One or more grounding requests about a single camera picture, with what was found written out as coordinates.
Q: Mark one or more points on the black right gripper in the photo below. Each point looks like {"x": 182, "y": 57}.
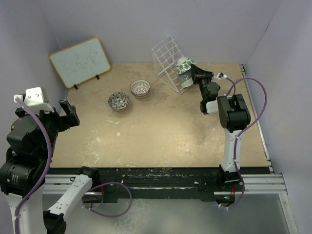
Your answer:
{"x": 199, "y": 74}

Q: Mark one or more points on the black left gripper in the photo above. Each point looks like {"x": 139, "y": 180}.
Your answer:
{"x": 65, "y": 121}

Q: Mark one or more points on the white green patterned bowl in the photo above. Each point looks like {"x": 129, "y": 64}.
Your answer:
{"x": 186, "y": 83}

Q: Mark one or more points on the red rimmed dotted bowl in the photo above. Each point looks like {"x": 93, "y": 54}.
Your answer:
{"x": 185, "y": 77}

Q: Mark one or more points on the green leaf pattern bowl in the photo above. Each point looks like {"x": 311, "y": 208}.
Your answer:
{"x": 184, "y": 64}

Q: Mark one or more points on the white wire dish rack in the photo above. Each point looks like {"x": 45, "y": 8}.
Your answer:
{"x": 165, "y": 56}

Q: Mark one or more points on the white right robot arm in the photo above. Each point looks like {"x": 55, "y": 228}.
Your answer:
{"x": 234, "y": 117}

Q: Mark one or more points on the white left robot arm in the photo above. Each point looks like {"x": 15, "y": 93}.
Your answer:
{"x": 32, "y": 140}

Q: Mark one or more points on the grey leaf pattern bowl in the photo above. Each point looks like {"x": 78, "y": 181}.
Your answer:
{"x": 118, "y": 101}

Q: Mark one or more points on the wood framed whiteboard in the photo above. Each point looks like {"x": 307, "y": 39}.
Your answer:
{"x": 80, "y": 62}

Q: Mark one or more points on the white lattice pattern bowl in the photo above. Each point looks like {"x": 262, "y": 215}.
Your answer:
{"x": 140, "y": 88}

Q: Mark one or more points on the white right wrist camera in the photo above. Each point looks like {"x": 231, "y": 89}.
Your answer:
{"x": 220, "y": 76}

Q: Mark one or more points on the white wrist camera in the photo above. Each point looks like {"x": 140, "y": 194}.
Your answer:
{"x": 36, "y": 99}
{"x": 220, "y": 76}

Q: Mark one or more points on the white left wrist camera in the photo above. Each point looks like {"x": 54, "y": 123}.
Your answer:
{"x": 36, "y": 99}

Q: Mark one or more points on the black aluminium mounting rail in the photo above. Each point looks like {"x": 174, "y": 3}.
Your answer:
{"x": 202, "y": 183}

